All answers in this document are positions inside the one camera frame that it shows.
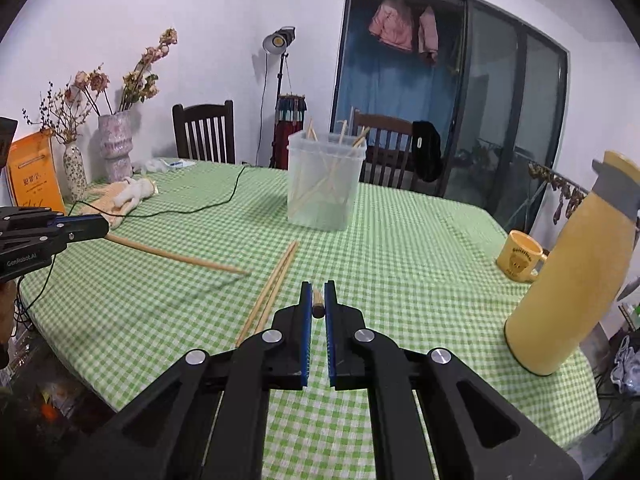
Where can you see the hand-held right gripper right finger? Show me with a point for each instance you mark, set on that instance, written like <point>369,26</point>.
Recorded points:
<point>331,350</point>

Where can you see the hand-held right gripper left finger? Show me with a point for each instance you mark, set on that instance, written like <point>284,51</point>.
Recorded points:
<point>306,350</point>

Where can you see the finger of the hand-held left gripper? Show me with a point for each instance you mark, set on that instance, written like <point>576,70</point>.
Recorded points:
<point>85,235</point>
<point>85,221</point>

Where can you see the long wooden chopstick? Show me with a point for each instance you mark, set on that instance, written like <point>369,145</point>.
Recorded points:
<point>266,292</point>
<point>278,285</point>
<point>165,253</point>
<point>318,305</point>

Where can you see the clear plastic container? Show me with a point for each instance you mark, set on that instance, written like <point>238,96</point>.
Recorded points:
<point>351,202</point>

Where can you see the bunch of wooden chopsticks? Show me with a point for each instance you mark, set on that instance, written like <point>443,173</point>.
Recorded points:
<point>327,180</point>

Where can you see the person's left hand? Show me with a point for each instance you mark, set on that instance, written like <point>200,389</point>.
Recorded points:
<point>7,310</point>

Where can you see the small plush doll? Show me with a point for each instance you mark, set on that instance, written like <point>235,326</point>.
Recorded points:
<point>100,206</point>

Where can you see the small patterned vase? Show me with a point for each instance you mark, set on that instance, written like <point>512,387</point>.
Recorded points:
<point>75,175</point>

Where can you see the white knit glove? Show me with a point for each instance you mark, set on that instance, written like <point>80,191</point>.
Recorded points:
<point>132,192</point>

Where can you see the orange book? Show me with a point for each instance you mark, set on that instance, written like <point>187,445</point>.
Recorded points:
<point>35,175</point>

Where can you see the lilac lumpy vase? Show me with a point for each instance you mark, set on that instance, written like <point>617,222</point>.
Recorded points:
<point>115,145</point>

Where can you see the white plastic bag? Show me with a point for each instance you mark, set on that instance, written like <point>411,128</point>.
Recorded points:
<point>165,165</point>

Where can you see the dried twig bunch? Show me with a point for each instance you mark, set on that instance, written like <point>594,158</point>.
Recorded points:
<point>60,125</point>

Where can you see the green checked tablecloth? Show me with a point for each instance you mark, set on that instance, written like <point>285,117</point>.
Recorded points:
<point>400,260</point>

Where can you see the dried flower bouquet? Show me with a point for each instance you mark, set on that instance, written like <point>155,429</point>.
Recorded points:
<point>140,82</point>

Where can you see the dark wooden chair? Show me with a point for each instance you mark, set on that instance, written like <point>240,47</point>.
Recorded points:
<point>202,110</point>

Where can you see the yellow mug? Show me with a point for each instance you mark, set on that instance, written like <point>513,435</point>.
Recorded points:
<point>517,257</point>

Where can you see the red blue drum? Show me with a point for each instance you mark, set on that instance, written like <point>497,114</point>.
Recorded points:
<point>285,140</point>

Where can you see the black garment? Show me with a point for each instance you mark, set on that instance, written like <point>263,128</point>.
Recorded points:
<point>427,155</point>

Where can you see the brown wooden chair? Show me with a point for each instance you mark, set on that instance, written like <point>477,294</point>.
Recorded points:
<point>385,122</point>

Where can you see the yellow thermos jug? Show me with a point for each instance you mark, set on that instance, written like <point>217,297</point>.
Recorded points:
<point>560,285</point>

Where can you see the studio light on stand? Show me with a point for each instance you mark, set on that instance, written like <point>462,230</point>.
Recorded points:
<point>277,40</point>

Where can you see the blue curtain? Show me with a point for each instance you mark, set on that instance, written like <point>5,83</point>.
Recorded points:
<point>390,85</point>

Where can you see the crumpled plastic bag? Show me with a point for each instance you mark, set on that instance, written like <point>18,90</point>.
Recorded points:
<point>625,365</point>

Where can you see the dark sliding glass door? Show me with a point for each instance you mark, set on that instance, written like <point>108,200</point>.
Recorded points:
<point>492,85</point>

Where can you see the pink hanging jacket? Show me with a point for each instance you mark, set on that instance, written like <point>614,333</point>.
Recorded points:
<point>428,35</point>
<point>392,25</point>

